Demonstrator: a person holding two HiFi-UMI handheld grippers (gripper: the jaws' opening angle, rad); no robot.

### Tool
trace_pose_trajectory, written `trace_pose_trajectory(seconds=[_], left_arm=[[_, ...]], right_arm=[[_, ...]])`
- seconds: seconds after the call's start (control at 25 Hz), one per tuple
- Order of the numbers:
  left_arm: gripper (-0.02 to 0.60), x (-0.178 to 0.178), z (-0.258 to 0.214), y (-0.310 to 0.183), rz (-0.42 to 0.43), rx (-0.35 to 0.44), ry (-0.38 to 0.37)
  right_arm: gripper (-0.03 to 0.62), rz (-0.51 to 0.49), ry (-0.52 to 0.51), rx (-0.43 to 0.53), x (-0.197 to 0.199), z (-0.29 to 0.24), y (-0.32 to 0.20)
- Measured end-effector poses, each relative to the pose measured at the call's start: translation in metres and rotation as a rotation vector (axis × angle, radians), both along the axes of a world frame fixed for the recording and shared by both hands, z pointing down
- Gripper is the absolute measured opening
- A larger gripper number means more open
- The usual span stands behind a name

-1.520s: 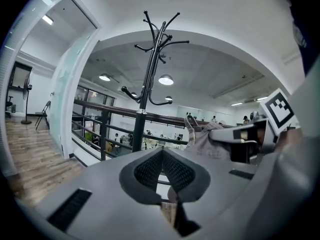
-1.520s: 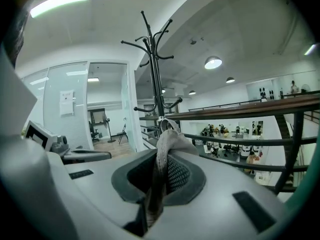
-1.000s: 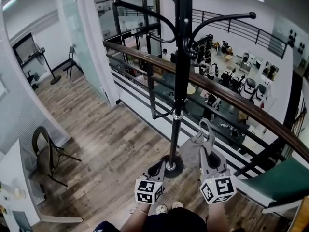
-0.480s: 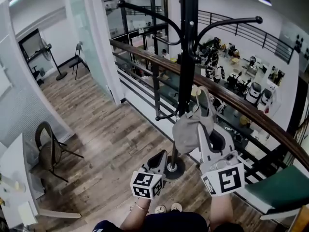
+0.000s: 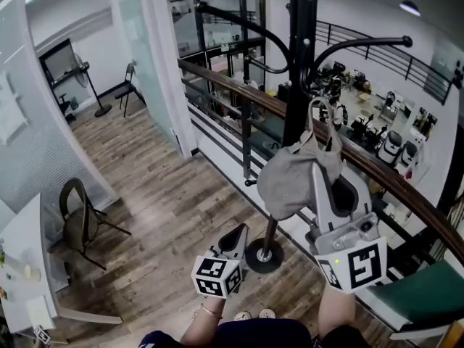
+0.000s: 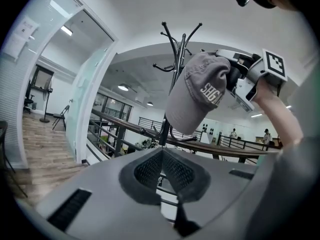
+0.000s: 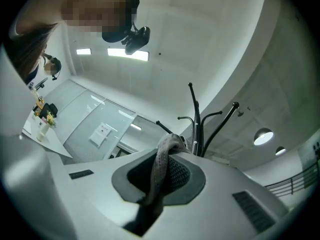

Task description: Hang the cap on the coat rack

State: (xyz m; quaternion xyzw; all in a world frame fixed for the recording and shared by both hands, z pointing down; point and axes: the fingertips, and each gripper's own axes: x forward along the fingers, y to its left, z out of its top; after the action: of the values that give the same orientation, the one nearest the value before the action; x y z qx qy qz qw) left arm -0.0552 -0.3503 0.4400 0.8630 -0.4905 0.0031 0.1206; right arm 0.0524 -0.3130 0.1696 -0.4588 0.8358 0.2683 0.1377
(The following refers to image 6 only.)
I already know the dark framed window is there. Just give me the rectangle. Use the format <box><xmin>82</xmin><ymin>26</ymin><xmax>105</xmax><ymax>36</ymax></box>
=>
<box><xmin>31</xmin><ymin>65</ymin><xmax>55</xmax><ymax>90</ymax></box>

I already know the white wall notice holder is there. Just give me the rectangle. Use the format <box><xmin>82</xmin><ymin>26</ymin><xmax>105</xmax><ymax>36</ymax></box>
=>
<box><xmin>2</xmin><ymin>15</ymin><xmax>41</xmax><ymax>61</ymax></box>

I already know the black office chair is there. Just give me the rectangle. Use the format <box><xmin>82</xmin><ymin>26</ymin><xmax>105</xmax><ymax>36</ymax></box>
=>
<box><xmin>23</xmin><ymin>80</ymin><xmax>36</xmax><ymax>115</ymax></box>

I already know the green potted plant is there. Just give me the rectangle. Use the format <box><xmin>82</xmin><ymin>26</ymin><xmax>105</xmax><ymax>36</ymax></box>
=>
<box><xmin>134</xmin><ymin>138</ymin><xmax>160</xmax><ymax>150</ymax></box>

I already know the black folding chair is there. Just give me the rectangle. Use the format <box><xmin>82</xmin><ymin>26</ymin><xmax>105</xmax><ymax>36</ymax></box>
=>
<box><xmin>51</xmin><ymin>104</ymin><xmax>71</xmax><ymax>132</ymax></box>

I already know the person's grey shirt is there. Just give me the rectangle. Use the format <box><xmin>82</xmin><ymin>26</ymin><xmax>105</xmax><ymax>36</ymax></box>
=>
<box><xmin>243</xmin><ymin>56</ymin><xmax>320</xmax><ymax>240</ymax></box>

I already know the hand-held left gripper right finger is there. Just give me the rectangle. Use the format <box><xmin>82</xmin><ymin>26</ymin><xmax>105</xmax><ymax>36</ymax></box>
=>
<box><xmin>162</xmin><ymin>147</ymin><xmax>211</xmax><ymax>203</ymax></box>

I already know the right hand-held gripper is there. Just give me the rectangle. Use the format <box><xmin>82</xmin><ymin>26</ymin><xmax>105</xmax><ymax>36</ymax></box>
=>
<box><xmin>214</xmin><ymin>48</ymin><xmax>289</xmax><ymax>114</ymax></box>

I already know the person's right forearm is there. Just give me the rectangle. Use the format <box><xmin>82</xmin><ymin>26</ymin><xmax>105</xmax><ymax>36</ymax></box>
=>
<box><xmin>251</xmin><ymin>78</ymin><xmax>305</xmax><ymax>150</ymax></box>

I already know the rectangular ceiling light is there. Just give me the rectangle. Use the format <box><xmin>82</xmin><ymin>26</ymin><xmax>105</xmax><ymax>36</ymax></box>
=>
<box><xmin>60</xmin><ymin>25</ymin><xmax>73</xmax><ymax>37</ymax></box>

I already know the black standing fan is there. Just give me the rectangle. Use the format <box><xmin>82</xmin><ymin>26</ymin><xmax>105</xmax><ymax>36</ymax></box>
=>
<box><xmin>39</xmin><ymin>80</ymin><xmax>54</xmax><ymax>124</ymax></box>

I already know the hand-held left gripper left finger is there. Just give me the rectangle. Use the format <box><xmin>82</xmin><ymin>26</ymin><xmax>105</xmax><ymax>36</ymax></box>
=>
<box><xmin>119</xmin><ymin>147</ymin><xmax>163</xmax><ymax>206</ymax></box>

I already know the wooden-topped black railing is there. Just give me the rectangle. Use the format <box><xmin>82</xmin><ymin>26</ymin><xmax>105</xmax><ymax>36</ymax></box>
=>
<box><xmin>86</xmin><ymin>108</ymin><xmax>283</xmax><ymax>165</ymax></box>

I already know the black coat stand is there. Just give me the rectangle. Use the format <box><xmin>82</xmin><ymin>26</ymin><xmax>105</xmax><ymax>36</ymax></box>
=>
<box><xmin>139</xmin><ymin>21</ymin><xmax>204</xmax><ymax>150</ymax></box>

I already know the grey cap hat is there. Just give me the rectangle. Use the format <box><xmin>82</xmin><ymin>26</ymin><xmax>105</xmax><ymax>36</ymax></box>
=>
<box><xmin>165</xmin><ymin>50</ymin><xmax>232</xmax><ymax>136</ymax></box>

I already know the frosted glass door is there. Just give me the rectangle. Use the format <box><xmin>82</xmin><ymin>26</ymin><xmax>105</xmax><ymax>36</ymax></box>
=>
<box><xmin>65</xmin><ymin>40</ymin><xmax>118</xmax><ymax>161</ymax></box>

